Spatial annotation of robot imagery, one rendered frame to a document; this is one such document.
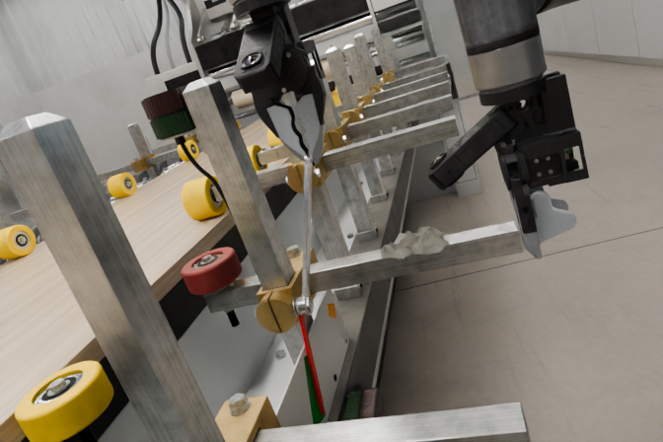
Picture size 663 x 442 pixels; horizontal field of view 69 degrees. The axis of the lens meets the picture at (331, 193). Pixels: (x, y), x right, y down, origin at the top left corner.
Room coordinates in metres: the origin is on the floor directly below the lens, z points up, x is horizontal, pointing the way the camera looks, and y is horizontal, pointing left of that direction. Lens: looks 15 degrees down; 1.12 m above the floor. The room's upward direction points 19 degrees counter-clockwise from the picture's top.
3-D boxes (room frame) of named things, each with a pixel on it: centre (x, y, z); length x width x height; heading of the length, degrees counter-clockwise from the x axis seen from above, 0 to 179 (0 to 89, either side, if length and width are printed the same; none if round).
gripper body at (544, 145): (0.52, -0.23, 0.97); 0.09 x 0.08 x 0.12; 72
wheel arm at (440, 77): (1.57, -0.22, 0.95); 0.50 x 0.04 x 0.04; 72
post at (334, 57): (1.29, -0.12, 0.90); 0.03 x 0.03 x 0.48; 72
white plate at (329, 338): (0.54, 0.09, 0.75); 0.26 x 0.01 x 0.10; 162
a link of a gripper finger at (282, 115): (0.63, 0.02, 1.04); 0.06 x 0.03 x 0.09; 162
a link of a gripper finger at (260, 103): (0.62, 0.03, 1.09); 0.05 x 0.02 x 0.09; 72
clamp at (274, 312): (0.60, 0.10, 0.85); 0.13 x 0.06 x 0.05; 162
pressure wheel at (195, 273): (0.65, 0.20, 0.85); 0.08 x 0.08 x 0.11
